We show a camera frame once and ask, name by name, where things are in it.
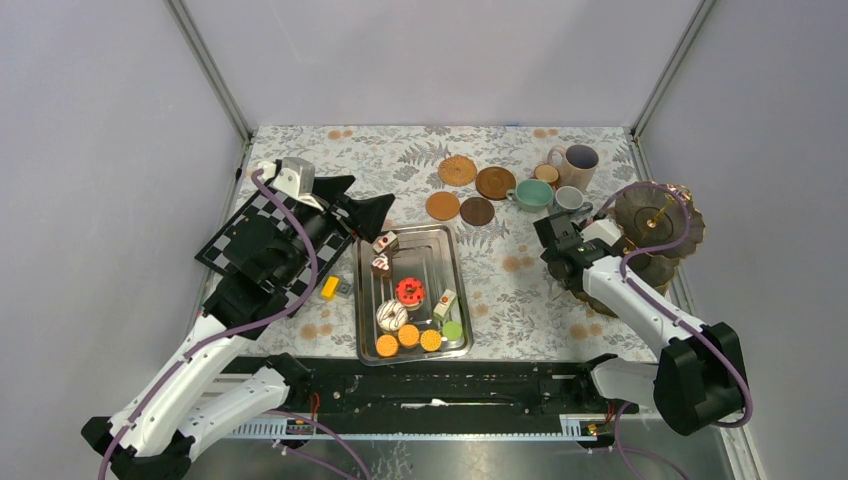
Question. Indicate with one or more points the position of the orange waffle cookie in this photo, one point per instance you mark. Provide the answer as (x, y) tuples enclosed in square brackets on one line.
[(408, 336)]

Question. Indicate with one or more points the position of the woven rattan coaster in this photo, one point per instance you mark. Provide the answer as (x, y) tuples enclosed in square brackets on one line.
[(457, 170)]

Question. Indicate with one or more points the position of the green macaron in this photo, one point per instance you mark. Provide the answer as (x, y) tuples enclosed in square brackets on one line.
[(452, 331)]

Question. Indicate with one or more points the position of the black white chessboard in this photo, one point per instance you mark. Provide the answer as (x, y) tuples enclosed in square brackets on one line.
[(259, 241)]

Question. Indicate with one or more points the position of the mint green cup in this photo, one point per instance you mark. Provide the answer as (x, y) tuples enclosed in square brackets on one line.
[(531, 195)]

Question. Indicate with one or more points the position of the chocolate cake slice with cherry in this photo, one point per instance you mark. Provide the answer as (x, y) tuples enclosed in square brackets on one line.
[(386, 243)]

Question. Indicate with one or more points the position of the yellow block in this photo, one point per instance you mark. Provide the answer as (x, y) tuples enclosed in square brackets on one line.
[(330, 288)]

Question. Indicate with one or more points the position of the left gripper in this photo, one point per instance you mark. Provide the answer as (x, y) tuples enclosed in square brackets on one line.
[(367, 213)]

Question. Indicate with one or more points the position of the small red cup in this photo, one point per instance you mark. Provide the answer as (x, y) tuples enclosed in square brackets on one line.
[(547, 173)]

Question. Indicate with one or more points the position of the orange cookie left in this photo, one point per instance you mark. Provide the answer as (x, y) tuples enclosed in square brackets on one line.
[(387, 346)]

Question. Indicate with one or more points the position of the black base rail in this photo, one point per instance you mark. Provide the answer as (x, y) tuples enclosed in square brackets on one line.
[(444, 397)]

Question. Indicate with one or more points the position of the aluminium frame post right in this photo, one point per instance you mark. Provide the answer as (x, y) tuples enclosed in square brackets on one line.
[(685, 43)]

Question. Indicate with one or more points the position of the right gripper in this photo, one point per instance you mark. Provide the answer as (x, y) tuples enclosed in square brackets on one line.
[(576, 228)]

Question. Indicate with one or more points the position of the dark walnut coaster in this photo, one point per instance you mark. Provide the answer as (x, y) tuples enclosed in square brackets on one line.
[(477, 211)]

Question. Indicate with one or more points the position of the chocolate cake slice pink topping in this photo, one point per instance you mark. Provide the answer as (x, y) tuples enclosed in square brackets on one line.
[(381, 266)]

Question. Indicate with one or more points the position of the aluminium frame post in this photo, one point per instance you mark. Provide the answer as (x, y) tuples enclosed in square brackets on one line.
[(685, 43), (208, 66)]

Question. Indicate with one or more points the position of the stainless steel tray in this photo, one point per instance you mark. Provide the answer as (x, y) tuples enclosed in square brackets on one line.
[(429, 253)]

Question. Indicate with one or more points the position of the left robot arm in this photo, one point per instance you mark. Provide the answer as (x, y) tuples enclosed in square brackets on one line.
[(162, 431)]

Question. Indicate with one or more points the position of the yellow waffle cookie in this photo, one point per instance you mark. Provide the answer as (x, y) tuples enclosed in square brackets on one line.
[(430, 340)]

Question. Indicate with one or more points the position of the light orange wooden coaster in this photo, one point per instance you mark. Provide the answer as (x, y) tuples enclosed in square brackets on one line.
[(443, 206)]

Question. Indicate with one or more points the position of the white chocolate striped donut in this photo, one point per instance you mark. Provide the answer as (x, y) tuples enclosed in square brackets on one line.
[(391, 316)]

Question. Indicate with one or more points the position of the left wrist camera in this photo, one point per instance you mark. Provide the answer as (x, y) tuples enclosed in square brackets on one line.
[(293, 176)]

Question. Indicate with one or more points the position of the three tier black cake stand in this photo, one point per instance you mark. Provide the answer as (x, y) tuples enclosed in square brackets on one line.
[(660, 227)]

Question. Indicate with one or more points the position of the grey patterned mug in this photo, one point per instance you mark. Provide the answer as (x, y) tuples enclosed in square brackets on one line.
[(572, 202)]

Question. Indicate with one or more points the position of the aluminium frame post left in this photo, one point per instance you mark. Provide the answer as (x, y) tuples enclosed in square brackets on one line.
[(208, 66)]

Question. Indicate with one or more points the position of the green layered cake slice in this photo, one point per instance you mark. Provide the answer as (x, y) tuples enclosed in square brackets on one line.
[(442, 309)]

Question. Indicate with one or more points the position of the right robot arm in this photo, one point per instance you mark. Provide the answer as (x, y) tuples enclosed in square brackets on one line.
[(699, 377)]

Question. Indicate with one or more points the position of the brown wooden saucer coaster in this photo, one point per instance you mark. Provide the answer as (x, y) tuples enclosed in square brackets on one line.
[(494, 182)]

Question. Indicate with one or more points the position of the red frosted donut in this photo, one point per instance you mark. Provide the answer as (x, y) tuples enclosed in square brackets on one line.
[(411, 293)]

